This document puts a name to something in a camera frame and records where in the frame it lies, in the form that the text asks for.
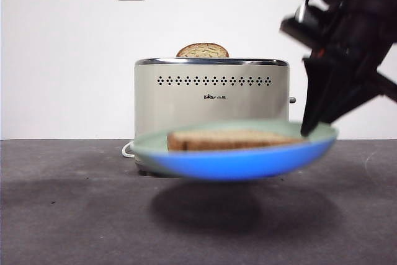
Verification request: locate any tall toasted bread slice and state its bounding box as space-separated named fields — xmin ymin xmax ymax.
xmin=167 ymin=129 xmax=308 ymax=152

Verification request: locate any pale green round plate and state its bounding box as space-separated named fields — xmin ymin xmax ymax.
xmin=131 ymin=119 xmax=339 ymax=182

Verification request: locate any cream toaster with chrome top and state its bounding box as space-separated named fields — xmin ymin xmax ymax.
xmin=133 ymin=57 xmax=297 ymax=177

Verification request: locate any low toasted bread slice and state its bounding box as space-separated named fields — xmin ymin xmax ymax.
xmin=176 ymin=43 xmax=230 ymax=58

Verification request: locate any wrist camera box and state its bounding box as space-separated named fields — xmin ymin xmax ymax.
xmin=279 ymin=3 xmax=330 ymax=53

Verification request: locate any white toaster power cable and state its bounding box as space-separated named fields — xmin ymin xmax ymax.
xmin=121 ymin=140 xmax=136 ymax=159

